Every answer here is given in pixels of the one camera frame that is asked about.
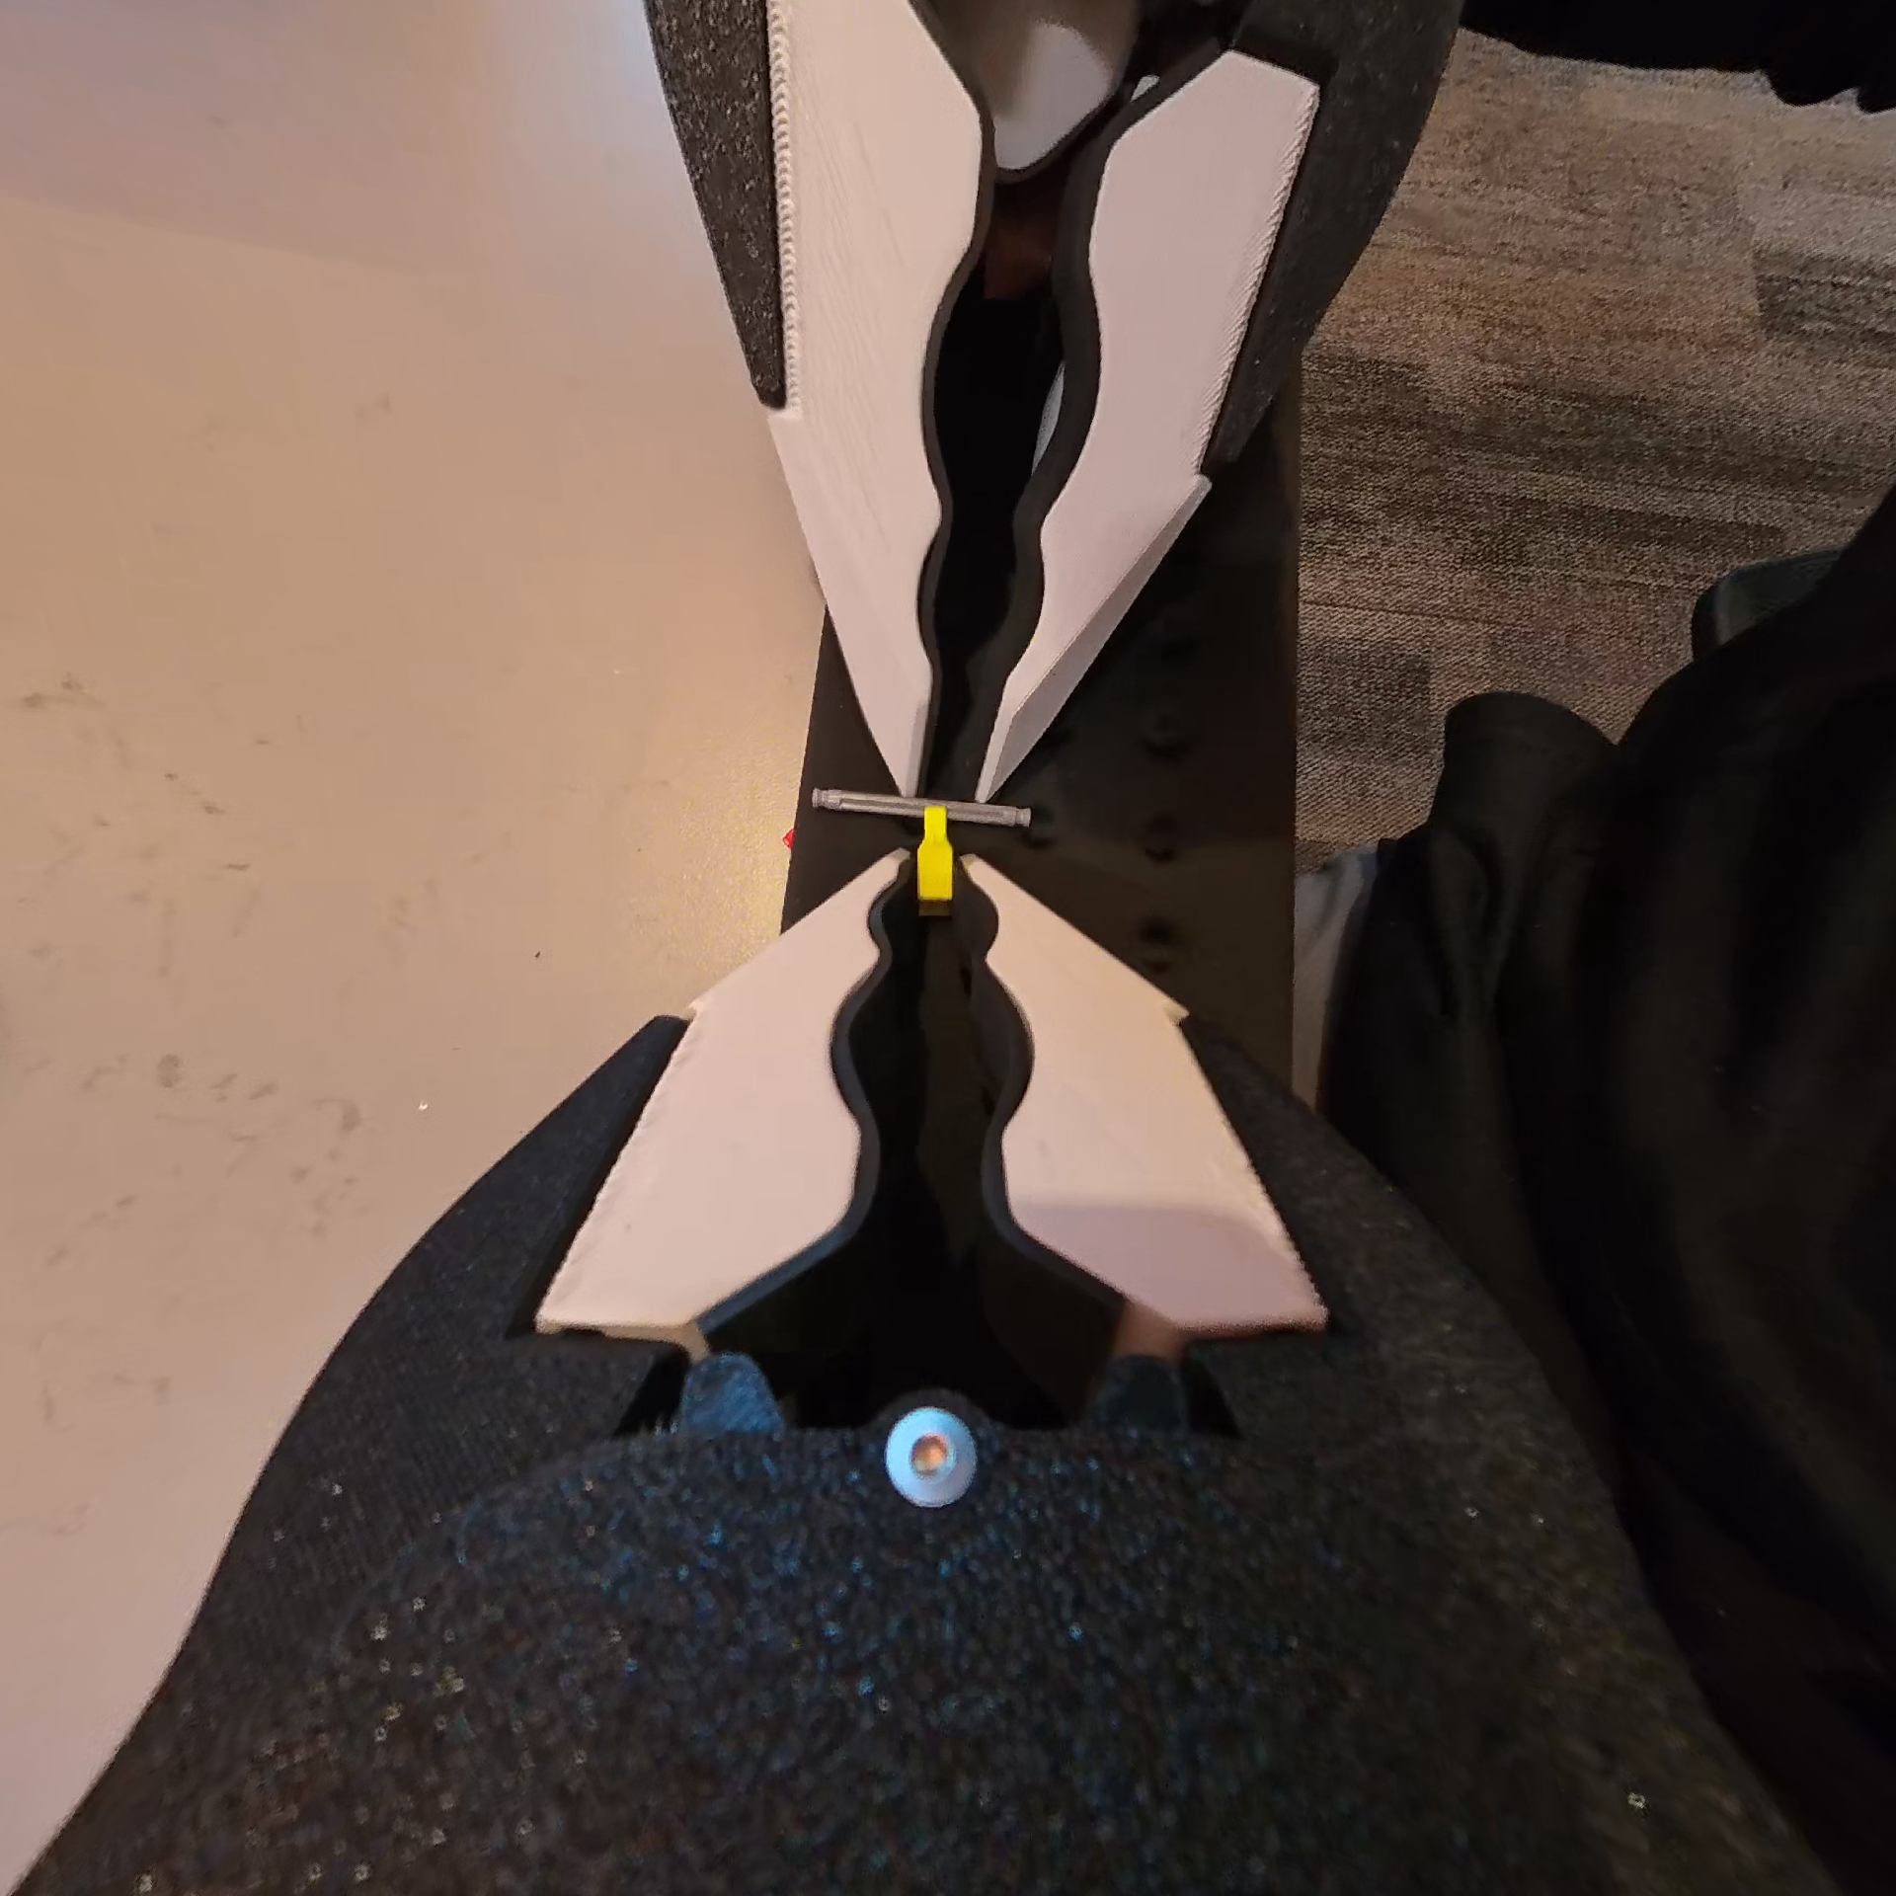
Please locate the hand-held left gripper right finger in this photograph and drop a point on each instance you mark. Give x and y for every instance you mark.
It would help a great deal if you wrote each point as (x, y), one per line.
(1141, 1186)

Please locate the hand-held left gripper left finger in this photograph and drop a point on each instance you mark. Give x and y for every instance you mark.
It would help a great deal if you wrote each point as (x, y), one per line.
(725, 1170)

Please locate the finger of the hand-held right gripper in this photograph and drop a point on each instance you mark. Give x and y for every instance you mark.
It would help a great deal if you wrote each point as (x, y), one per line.
(874, 297)
(1185, 297)

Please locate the yellow-green plastic connector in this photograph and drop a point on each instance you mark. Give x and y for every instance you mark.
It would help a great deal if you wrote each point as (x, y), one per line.
(936, 868)

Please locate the thin grey plastic rod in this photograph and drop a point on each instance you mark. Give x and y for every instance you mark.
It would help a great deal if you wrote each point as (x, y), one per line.
(858, 801)

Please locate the person's right forearm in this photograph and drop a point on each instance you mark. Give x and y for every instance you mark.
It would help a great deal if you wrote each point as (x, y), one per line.
(1660, 37)

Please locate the black perforated mat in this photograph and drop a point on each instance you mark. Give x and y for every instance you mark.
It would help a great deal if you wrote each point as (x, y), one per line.
(1185, 815)

